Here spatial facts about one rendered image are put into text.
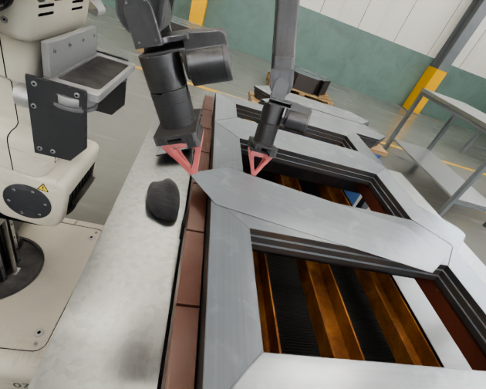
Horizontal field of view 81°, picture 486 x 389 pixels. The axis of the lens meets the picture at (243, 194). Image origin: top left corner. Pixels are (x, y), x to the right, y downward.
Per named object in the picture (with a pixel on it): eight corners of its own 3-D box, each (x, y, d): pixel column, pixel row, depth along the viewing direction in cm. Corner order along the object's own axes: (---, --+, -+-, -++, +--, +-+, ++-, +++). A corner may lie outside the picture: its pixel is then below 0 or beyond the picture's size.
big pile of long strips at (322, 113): (360, 124, 193) (366, 116, 190) (388, 153, 161) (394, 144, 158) (249, 90, 175) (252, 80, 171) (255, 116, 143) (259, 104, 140)
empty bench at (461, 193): (380, 150, 427) (422, 87, 373) (419, 161, 441) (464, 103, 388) (438, 215, 307) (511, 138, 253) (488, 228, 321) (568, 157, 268)
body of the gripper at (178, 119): (203, 117, 51) (193, 75, 47) (197, 143, 43) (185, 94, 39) (167, 123, 52) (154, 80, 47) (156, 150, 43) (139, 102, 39)
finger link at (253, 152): (261, 171, 88) (270, 143, 85) (265, 180, 82) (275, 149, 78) (240, 167, 87) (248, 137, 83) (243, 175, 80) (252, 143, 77)
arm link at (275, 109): (265, 96, 78) (265, 98, 73) (289, 104, 78) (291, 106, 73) (258, 122, 80) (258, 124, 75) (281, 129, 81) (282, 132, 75)
